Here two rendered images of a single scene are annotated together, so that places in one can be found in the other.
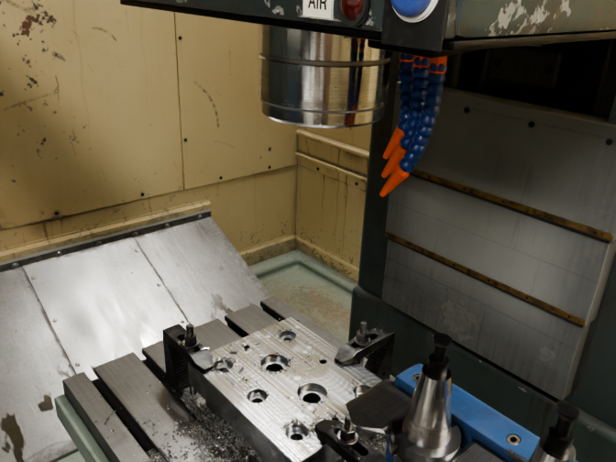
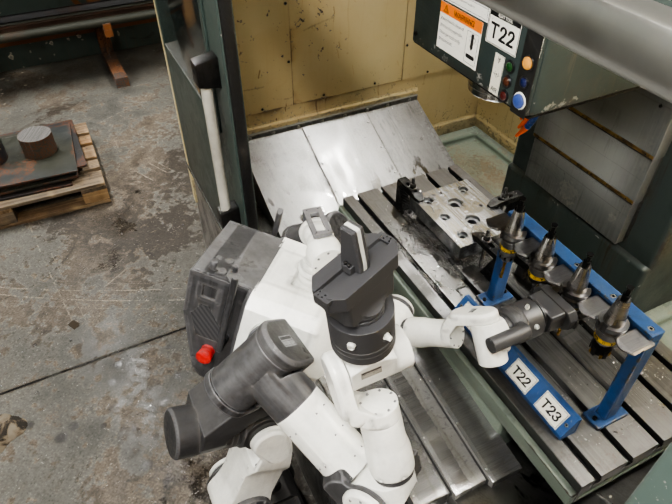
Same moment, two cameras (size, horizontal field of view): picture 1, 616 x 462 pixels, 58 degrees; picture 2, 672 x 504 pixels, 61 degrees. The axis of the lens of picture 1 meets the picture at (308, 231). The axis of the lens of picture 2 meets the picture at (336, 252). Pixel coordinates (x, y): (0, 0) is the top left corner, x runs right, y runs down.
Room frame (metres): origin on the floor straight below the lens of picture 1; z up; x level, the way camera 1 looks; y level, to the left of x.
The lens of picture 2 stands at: (-0.79, 0.01, 2.15)
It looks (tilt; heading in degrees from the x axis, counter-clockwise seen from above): 42 degrees down; 16
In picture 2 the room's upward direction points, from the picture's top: straight up
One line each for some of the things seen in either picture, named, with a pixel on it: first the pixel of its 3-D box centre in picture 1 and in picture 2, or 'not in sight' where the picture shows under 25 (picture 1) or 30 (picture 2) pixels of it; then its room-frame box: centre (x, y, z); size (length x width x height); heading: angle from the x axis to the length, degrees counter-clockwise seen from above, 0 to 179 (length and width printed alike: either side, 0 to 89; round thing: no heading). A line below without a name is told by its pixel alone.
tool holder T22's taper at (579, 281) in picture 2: not in sight; (581, 276); (0.23, -0.26, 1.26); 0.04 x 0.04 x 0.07
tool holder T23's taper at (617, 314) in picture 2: not in sight; (619, 310); (0.15, -0.34, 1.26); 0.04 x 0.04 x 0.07
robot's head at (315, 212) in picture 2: not in sight; (318, 236); (0.00, 0.27, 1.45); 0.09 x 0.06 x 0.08; 32
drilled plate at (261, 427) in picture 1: (291, 389); (462, 216); (0.75, 0.02, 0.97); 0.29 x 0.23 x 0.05; 42
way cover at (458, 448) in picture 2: not in sight; (387, 366); (0.29, 0.15, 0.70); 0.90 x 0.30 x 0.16; 42
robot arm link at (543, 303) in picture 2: not in sight; (538, 313); (0.17, -0.19, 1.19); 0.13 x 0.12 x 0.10; 42
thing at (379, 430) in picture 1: (380, 408); (499, 222); (0.44, -0.08, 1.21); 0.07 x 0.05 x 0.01; 132
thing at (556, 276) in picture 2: not in sight; (558, 276); (0.27, -0.23, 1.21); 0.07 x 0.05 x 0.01; 132
